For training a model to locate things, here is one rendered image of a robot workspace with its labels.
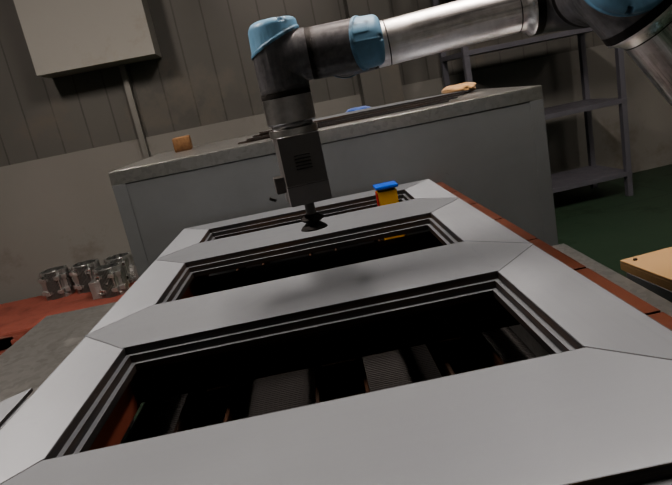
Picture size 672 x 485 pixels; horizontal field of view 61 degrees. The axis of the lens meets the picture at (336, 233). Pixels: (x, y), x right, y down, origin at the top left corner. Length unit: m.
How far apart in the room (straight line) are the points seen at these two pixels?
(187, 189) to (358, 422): 1.28
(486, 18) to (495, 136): 0.82
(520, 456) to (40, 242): 4.48
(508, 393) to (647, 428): 0.12
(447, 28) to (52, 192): 3.99
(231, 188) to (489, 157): 0.78
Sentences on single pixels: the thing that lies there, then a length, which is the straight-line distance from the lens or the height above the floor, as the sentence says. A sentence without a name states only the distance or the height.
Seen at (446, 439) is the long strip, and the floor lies 0.85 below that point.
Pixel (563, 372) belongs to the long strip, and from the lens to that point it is 0.60.
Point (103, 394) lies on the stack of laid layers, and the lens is 0.80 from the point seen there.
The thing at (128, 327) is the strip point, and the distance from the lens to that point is 0.98.
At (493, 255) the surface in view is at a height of 0.85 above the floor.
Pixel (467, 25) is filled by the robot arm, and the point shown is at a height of 1.21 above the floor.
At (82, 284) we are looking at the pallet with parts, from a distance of 4.35.
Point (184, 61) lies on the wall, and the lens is 4.47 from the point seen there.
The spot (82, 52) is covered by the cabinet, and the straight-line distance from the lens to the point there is 4.28.
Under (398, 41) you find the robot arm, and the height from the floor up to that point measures 1.20.
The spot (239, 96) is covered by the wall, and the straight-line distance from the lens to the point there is 4.43.
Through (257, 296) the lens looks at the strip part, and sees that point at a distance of 0.95.
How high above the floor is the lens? 1.14
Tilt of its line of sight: 14 degrees down
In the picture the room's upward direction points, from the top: 11 degrees counter-clockwise
